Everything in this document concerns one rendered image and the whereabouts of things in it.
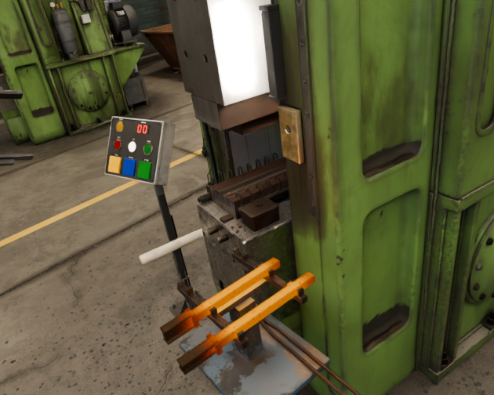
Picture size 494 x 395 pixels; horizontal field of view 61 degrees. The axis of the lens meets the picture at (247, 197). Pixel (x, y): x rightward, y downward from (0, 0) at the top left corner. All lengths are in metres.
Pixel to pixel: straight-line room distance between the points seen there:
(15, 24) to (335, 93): 5.35
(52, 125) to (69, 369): 4.25
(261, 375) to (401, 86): 0.97
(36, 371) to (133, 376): 0.57
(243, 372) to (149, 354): 1.17
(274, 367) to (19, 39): 5.45
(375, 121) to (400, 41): 0.24
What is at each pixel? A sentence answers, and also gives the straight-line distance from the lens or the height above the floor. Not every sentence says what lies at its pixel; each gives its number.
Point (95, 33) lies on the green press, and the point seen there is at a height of 1.19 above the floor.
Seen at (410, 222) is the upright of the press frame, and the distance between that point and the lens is 1.66.
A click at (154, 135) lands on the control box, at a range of 1.92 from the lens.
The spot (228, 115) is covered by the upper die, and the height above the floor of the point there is 1.31.
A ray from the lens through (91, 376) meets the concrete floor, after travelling 2.50.
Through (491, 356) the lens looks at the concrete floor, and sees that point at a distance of 2.39.
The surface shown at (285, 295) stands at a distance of 1.16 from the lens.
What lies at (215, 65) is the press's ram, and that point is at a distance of 1.35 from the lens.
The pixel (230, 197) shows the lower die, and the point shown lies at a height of 0.99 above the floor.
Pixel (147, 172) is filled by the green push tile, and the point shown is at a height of 1.01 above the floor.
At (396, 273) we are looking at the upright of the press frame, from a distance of 1.80.
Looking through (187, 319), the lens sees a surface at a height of 0.96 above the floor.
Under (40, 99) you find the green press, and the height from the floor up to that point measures 0.54.
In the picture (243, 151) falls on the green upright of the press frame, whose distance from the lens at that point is 1.83.
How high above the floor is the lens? 1.75
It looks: 29 degrees down
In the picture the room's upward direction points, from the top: 9 degrees counter-clockwise
